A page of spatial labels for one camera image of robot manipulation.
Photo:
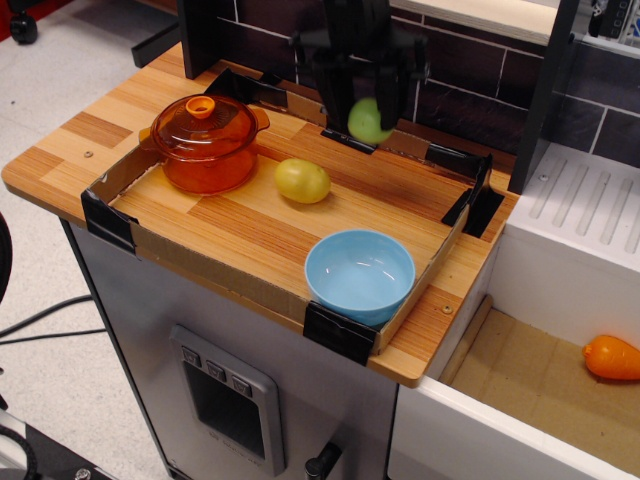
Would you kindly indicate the black oven knob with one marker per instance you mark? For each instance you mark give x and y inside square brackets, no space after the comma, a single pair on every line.
[319,467]

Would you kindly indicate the orange transparent pot with lid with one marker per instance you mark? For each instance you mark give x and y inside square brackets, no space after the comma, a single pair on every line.
[207,143]

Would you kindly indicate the orange plastic carrot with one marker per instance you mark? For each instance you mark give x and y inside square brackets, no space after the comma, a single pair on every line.
[611,358]

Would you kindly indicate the green plastic pear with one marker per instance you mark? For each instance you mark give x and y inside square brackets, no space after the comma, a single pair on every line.
[364,122]

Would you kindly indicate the black chair caster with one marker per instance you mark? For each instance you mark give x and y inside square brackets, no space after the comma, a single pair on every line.
[23,29]

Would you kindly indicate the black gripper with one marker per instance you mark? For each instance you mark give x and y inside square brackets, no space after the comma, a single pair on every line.
[359,40]

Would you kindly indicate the white toy sink unit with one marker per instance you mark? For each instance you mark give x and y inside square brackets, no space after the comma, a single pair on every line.
[508,395]

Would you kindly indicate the light blue bowl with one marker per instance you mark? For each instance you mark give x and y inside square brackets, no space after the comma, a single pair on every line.
[361,274]

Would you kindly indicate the yellow plastic potato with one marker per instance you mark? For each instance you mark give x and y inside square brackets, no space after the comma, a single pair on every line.
[302,181]

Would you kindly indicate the grey toy oven front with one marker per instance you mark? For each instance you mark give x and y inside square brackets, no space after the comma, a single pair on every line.
[237,404]

